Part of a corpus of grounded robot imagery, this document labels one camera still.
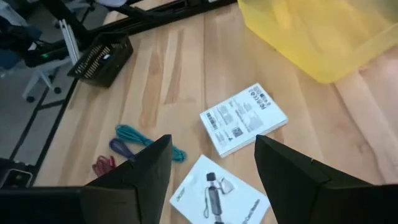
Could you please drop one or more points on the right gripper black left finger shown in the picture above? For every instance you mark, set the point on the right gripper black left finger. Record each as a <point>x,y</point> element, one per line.
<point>140,193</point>

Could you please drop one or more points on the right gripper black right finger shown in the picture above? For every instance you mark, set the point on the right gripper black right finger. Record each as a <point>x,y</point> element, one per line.
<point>295,193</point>

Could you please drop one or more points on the white box with reader picture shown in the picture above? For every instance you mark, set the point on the white box with reader picture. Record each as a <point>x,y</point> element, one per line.
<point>217,193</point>

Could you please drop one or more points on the white box with printed labels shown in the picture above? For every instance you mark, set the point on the white box with printed labels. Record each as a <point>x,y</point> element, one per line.
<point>242,119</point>

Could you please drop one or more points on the yellow translucent plastic bin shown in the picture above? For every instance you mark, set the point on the yellow translucent plastic bin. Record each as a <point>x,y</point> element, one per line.
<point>323,34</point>

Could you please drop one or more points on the black electronic device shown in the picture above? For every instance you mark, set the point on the black electronic device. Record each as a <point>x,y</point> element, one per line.
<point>102,60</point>

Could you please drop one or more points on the office chair white base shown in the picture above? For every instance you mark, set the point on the office chair white base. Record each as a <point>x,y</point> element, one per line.
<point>40,73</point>

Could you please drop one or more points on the small black camera box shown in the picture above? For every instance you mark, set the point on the small black camera box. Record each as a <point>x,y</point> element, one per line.
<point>15,179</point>

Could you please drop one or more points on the black table frame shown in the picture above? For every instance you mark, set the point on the black table frame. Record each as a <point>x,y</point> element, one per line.
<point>140,19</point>

